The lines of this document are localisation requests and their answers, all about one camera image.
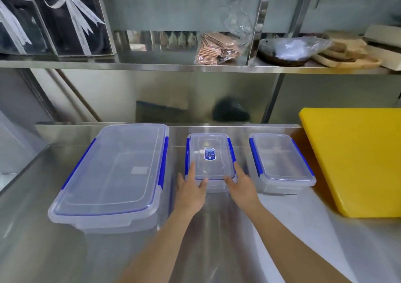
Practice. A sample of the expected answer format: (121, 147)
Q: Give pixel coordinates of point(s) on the person's right hand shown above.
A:
(244, 193)

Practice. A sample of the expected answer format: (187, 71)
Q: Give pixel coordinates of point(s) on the person's left hand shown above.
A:
(189, 196)

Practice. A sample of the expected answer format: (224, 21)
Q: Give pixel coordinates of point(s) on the person's left thumb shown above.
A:
(203, 185)

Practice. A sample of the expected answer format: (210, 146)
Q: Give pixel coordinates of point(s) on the person's right thumb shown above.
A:
(230, 184)

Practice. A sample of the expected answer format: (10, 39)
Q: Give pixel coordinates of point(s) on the clear container with blue label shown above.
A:
(210, 149)

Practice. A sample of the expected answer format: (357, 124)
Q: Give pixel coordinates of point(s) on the person's left forearm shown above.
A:
(163, 248)

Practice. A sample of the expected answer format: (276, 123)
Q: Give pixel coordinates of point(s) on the person's right forearm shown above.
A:
(291, 248)

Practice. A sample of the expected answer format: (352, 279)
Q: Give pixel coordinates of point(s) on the small clear blue-clip container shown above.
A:
(278, 159)

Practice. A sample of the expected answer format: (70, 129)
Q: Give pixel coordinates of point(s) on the large clear blue-clip container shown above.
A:
(109, 173)

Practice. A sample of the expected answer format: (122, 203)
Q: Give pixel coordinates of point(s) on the yellow cutting board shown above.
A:
(357, 160)

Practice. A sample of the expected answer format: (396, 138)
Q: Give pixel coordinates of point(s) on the dark wooden bowl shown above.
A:
(282, 62)

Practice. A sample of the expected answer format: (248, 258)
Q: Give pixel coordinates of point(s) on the bag of brown packets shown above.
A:
(214, 49)

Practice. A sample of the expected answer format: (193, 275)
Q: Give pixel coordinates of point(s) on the stainless steel shelf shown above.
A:
(141, 64)

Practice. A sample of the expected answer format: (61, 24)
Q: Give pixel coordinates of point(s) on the clear plastic bag of gloves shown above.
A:
(294, 47)

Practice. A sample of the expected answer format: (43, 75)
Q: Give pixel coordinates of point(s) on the empty clear plastic bag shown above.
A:
(236, 19)

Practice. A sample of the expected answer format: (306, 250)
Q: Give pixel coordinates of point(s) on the wooden serving boards stack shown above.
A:
(344, 58)

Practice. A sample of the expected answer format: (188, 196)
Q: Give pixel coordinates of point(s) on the light wooden block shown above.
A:
(383, 41)

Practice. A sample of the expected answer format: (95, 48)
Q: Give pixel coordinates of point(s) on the black gift box white ribbon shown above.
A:
(62, 25)
(18, 22)

